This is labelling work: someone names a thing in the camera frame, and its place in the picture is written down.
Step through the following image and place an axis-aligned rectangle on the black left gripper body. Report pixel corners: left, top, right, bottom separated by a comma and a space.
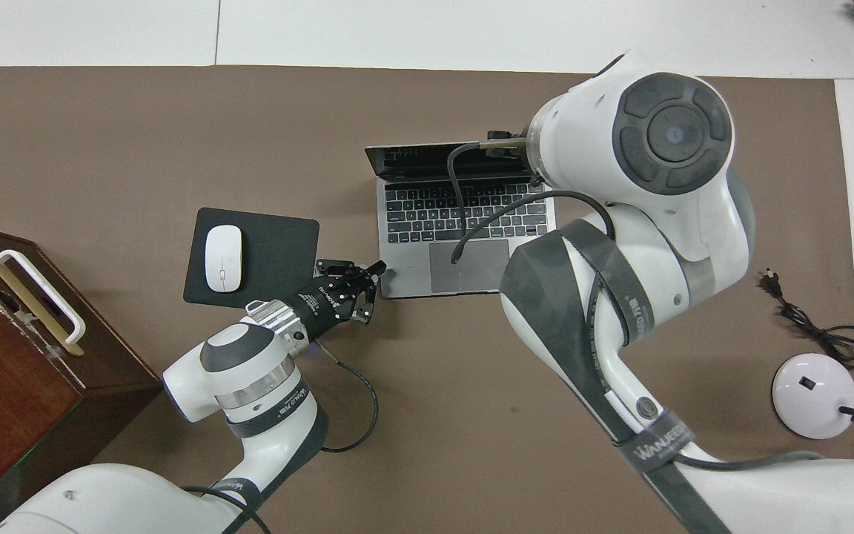
290, 276, 360, 343

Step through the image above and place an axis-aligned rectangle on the grey laptop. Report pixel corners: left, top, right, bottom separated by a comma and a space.
365, 141, 557, 300

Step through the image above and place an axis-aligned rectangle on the black mouse pad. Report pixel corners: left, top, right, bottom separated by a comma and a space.
183, 207, 321, 310

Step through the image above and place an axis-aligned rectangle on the white computer mouse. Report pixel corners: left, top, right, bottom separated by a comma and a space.
204, 224, 242, 293

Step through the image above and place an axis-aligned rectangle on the brown table mat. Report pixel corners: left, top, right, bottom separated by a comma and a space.
0, 65, 854, 534

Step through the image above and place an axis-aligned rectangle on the dark wooden box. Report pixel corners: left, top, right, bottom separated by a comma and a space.
0, 220, 163, 533

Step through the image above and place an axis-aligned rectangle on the white desk lamp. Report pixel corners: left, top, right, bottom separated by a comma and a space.
772, 304, 854, 440

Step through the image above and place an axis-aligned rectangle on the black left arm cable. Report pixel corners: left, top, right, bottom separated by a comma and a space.
182, 345, 380, 534

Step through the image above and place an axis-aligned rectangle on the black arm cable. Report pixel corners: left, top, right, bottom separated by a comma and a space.
448, 137, 617, 264
182, 345, 380, 534

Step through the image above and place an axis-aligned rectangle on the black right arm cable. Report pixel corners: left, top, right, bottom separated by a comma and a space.
448, 137, 617, 264

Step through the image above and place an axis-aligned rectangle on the white box handle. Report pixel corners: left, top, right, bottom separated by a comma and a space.
0, 250, 86, 346

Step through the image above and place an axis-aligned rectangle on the black lamp power cable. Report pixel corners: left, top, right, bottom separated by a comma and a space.
759, 268, 854, 420

